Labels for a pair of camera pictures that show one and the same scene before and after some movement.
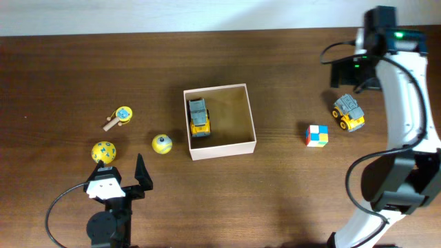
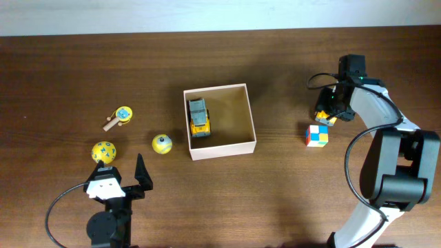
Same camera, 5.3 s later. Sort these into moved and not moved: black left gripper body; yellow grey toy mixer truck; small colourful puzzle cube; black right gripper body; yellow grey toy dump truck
Moved: yellow grey toy mixer truck; black right gripper body
Not moved: small colourful puzzle cube; black left gripper body; yellow grey toy dump truck
